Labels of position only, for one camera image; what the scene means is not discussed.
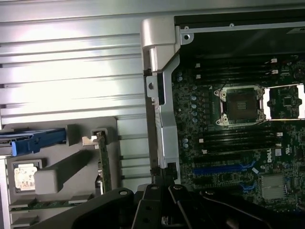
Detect blue expansion slot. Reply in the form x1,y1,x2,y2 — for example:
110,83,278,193
193,166,250,175

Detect long black expansion slot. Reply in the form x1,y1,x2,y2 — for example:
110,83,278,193
193,154,242,166

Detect grey parts rack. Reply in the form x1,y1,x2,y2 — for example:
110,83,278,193
0,116,121,229

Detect green RAM stick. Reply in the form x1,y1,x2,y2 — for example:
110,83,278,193
9,199,90,212

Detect green motherboard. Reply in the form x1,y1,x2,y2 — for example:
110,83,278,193
171,53,305,215

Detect silver chipset heatsink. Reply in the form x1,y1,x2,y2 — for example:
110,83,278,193
260,175,286,200

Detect black open PC case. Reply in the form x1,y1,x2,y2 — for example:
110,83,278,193
140,14,305,221

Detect silver CPU chip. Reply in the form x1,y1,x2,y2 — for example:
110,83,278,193
13,164,40,191

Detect hard disk with blue caddy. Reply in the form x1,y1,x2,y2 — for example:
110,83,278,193
0,127,67,157

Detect CPU socket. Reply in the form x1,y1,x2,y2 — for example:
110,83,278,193
213,85,267,127

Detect silver socket cover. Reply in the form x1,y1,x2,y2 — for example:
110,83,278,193
264,83,305,120

